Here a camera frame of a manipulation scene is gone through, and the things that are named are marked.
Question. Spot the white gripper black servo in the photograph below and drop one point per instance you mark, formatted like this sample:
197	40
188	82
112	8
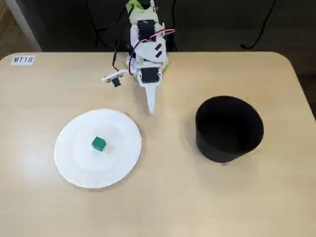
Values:
149	74

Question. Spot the green cube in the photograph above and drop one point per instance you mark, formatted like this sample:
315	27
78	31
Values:
99	143

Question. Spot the black round pot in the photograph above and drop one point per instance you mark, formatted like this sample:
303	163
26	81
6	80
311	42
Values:
229	128

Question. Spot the white paper plate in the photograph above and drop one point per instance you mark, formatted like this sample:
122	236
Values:
81	160

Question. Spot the small pink sticker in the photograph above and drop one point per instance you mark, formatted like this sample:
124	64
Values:
224	163

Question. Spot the white MT18 label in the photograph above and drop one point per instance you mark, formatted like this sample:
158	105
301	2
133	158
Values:
22	60

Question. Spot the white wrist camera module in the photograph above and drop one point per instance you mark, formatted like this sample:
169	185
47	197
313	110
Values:
111	76

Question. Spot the white metal post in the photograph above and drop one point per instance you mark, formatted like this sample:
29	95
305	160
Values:
25	24

